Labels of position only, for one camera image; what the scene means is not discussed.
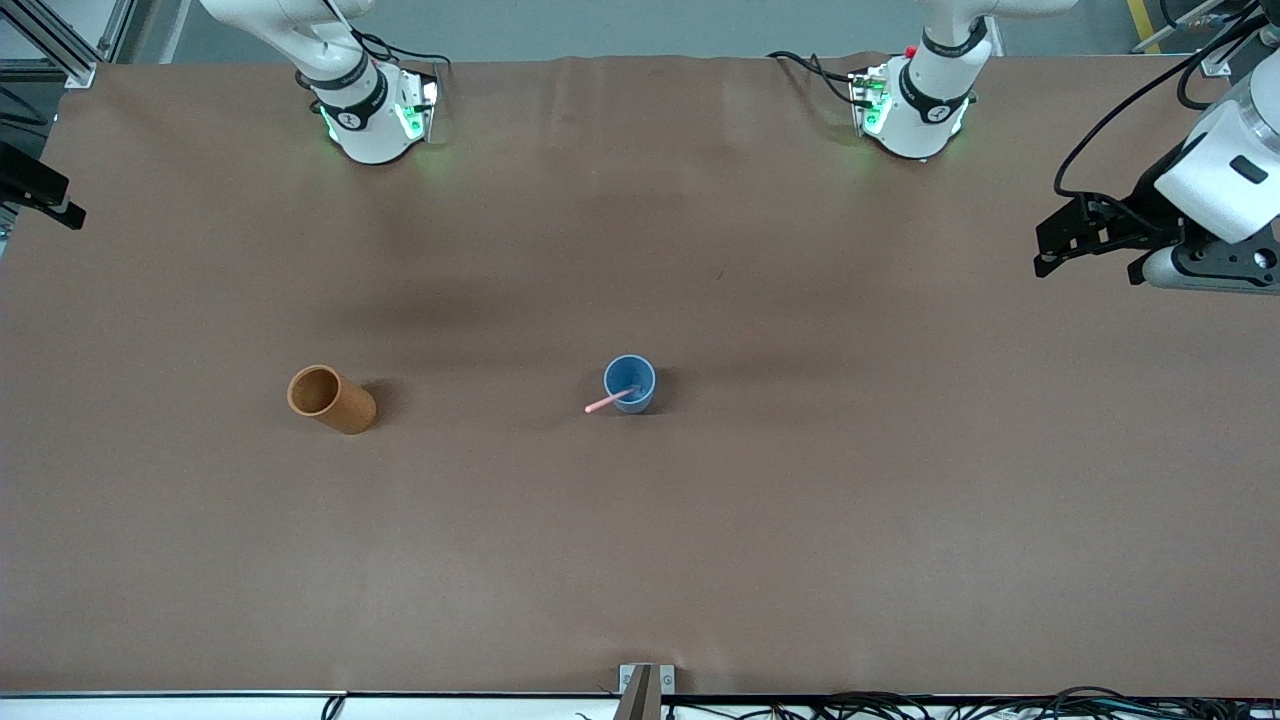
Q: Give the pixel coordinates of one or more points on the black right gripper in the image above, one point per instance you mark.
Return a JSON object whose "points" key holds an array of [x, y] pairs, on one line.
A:
{"points": [[30, 182]]}

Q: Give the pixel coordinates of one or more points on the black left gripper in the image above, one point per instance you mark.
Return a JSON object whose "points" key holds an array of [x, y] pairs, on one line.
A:
{"points": [[1143, 209]]}

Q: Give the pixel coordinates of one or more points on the blue cup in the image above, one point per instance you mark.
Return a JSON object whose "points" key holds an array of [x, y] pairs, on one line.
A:
{"points": [[640, 375]]}

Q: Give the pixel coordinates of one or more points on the pink chopstick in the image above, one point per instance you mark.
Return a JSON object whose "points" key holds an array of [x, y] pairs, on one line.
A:
{"points": [[605, 403]]}

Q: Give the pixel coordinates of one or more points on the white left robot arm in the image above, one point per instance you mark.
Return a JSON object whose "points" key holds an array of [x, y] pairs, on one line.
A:
{"points": [[925, 115]]}

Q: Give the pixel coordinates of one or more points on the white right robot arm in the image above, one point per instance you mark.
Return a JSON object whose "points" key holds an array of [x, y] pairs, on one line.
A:
{"points": [[365, 125]]}

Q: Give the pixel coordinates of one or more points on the bamboo wooden cup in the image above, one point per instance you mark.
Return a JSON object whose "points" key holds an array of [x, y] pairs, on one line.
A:
{"points": [[350, 410]]}

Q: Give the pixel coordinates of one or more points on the large table cover sheet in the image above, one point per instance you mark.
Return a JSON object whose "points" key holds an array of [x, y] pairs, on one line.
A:
{"points": [[640, 550]]}

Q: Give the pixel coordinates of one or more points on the aluminium frame profile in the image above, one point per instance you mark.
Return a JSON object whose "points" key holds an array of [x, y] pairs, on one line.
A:
{"points": [[1215, 62], [70, 55]]}

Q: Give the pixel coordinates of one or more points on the white table edge rail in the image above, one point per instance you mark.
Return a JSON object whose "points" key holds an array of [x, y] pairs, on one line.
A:
{"points": [[150, 708]]}

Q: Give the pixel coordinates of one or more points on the grey metal mount bracket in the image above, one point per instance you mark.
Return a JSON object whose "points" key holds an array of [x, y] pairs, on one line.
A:
{"points": [[628, 678]]}

